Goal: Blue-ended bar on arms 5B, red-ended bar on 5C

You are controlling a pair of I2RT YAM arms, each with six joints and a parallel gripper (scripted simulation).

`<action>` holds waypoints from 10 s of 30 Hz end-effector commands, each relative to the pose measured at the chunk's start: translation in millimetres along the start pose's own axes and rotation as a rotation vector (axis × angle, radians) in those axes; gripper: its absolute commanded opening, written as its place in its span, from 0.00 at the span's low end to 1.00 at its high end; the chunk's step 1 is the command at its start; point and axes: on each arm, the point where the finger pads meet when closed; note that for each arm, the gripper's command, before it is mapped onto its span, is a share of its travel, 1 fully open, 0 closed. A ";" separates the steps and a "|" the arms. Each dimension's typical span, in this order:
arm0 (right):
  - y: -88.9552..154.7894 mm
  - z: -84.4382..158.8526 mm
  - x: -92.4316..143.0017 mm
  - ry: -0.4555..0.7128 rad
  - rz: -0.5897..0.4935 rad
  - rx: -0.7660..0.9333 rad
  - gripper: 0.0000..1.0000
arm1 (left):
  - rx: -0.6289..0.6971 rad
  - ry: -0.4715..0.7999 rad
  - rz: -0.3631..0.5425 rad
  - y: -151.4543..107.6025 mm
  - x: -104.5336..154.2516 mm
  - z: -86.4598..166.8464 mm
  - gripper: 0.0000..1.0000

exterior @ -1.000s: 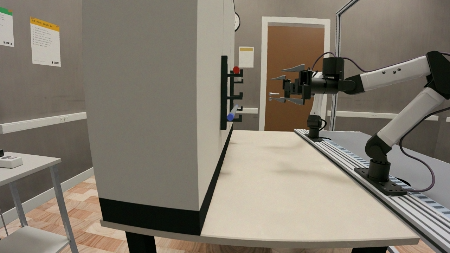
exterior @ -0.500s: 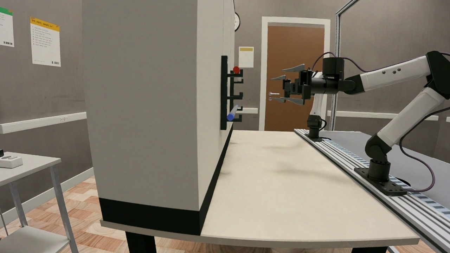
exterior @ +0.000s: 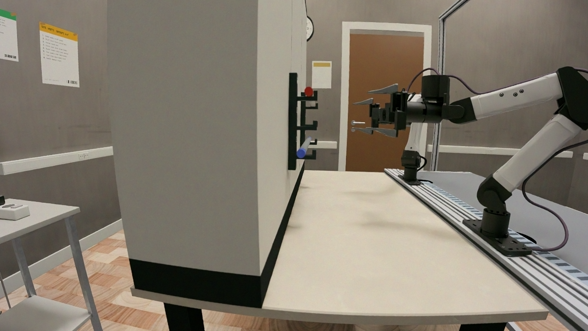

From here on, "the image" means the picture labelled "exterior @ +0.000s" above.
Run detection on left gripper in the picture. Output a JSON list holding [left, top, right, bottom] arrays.
[[366, 84, 426, 137]]

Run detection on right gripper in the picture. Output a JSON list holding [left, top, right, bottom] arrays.
[[352, 98, 380, 135]]

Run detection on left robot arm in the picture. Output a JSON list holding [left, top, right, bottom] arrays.
[[421, 66, 588, 255]]

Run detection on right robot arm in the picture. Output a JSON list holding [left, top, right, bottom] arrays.
[[372, 92, 429, 186]]

